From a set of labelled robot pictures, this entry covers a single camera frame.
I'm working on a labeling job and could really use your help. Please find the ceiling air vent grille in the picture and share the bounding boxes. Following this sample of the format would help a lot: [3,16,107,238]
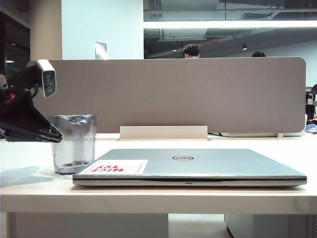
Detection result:
[241,13,272,20]

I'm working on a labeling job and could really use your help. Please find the white red-lettered sticker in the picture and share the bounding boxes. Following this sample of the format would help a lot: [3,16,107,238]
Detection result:
[77,159,149,175]

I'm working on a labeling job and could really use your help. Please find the grey fabric desk partition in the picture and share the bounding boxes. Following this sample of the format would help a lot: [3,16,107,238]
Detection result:
[34,57,307,134]

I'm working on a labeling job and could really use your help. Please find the clear grey faceted water cup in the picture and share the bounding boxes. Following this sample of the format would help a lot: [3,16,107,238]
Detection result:
[51,114,97,175]

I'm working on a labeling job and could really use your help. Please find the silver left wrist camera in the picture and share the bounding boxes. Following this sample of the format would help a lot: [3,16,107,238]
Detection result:
[26,59,57,99]

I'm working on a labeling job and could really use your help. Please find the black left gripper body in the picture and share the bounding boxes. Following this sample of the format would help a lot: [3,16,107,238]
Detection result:
[0,73,17,105]

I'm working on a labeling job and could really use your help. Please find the paper notice on wall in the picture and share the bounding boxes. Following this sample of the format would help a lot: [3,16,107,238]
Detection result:
[95,41,107,60]

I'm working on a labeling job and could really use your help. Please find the long white ceiling light strip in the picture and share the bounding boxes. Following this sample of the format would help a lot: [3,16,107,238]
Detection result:
[143,20,317,29]

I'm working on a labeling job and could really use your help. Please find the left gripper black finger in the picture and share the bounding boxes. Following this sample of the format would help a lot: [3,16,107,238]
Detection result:
[0,90,63,140]
[2,127,62,144]

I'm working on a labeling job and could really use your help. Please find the white partition base foot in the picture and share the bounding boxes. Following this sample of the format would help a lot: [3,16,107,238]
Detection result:
[221,131,306,138]

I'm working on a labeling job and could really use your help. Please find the dark-haired person in white shirt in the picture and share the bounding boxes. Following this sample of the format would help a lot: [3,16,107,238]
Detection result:
[182,44,200,59]

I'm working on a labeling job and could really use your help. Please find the silver Dell laptop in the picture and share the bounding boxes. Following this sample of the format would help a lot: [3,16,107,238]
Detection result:
[72,148,308,187]

